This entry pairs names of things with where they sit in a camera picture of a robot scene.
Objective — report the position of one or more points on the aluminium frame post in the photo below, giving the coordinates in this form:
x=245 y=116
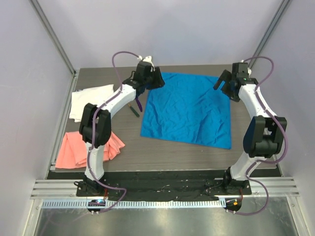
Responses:
x=50 y=31
x=284 y=5

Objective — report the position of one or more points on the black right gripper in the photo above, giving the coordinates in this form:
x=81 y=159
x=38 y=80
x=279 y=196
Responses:
x=232 y=95

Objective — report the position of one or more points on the pink folded cloth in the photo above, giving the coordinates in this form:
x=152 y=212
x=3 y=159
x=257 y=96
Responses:
x=73 y=154

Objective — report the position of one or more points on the blue cloth napkin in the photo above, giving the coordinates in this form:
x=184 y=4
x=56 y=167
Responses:
x=188 y=109

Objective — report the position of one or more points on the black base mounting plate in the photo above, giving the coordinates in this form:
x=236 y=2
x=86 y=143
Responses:
x=157 y=185

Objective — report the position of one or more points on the horizontal aluminium frame rail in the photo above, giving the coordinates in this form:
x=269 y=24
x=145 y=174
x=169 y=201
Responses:
x=65 y=188

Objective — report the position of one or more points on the slotted cable duct rail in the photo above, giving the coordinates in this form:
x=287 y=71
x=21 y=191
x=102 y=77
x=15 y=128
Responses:
x=92 y=204

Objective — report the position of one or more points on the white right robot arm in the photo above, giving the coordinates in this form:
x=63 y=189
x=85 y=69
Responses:
x=265 y=134

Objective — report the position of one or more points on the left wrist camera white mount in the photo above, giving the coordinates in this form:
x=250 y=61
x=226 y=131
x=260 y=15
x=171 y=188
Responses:
x=147 y=59

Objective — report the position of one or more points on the left aluminium frame post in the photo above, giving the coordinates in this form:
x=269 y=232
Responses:
x=50 y=31

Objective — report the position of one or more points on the right aluminium frame post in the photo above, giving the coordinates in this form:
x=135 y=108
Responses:
x=284 y=5

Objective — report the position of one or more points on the white folded cloth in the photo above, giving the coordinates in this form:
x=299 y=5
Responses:
x=95 y=96

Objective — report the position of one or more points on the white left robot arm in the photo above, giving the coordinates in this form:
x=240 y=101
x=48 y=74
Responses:
x=95 y=126

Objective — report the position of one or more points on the purple plastic knife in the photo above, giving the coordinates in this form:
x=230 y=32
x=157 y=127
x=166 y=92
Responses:
x=139 y=104

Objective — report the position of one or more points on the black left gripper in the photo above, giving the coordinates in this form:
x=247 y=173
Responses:
x=158 y=81

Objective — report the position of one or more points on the green handled gold fork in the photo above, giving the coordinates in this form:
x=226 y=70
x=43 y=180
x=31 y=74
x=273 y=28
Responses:
x=133 y=110

